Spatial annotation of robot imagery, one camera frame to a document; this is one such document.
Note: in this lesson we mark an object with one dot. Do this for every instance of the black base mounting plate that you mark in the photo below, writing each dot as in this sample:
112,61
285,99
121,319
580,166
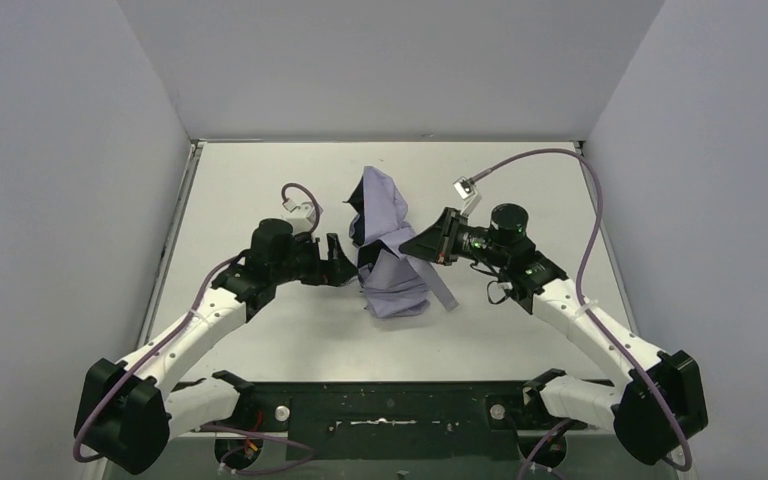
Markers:
300,410

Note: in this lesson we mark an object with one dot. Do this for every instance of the purple folding umbrella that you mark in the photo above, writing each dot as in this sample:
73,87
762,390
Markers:
393,284

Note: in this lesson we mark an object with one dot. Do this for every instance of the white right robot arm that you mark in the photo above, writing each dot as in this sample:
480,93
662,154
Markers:
652,401

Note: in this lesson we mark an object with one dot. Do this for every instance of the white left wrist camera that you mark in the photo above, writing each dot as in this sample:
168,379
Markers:
304,217

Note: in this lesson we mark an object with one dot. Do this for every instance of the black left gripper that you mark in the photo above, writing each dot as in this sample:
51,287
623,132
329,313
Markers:
325,258

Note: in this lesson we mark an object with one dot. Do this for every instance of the aluminium frame rail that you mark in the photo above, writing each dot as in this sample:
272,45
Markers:
406,451

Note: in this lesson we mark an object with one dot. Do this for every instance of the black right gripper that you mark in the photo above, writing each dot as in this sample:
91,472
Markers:
453,235

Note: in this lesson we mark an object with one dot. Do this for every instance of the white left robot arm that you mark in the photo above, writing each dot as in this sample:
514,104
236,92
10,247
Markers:
132,408

